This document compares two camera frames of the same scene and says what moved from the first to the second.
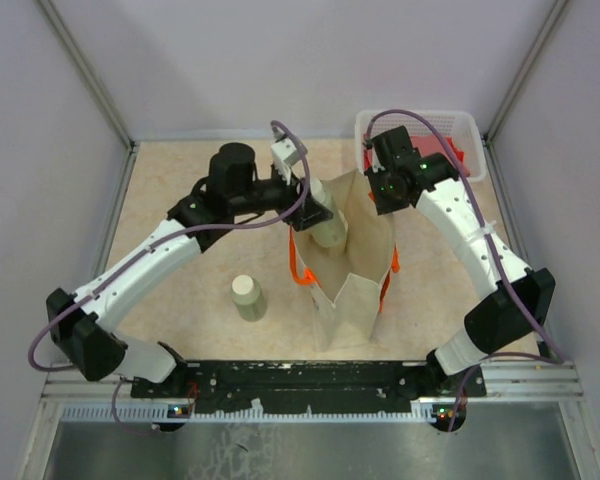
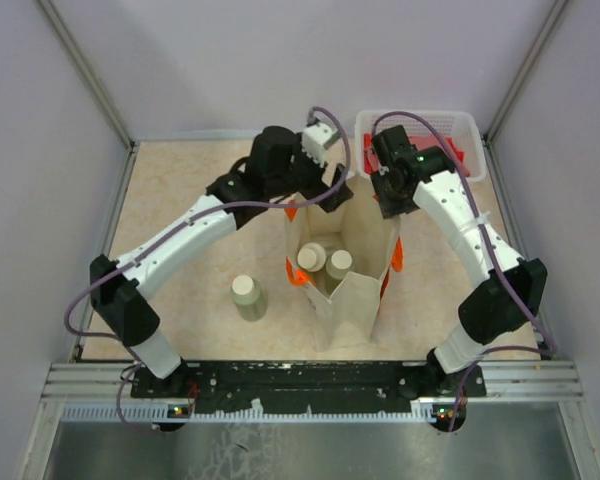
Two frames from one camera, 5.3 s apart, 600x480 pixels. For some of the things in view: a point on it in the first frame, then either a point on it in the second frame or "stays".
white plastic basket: (463, 126) stays
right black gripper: (384, 206) stays
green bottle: (249, 299) stays
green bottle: (333, 233) -> (312, 256)
